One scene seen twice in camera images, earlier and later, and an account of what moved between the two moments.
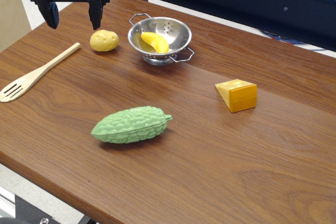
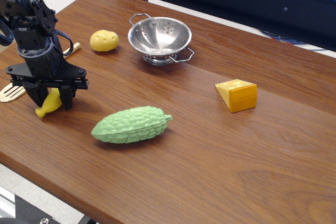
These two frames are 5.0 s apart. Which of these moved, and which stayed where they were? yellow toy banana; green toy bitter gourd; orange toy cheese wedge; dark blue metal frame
Moved: yellow toy banana
Stayed: green toy bitter gourd; orange toy cheese wedge; dark blue metal frame
